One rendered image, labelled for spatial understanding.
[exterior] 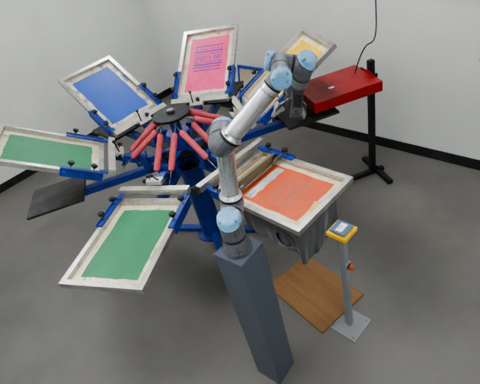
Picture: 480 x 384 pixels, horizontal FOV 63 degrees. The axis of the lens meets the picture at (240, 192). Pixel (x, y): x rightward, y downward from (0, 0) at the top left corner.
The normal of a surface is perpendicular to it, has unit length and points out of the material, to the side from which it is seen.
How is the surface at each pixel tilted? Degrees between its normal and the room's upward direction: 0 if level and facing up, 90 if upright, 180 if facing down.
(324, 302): 0
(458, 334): 0
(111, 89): 32
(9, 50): 90
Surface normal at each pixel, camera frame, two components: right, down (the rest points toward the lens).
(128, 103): 0.19, -0.49
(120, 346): -0.22, -0.77
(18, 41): 0.70, 0.31
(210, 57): -0.31, -0.31
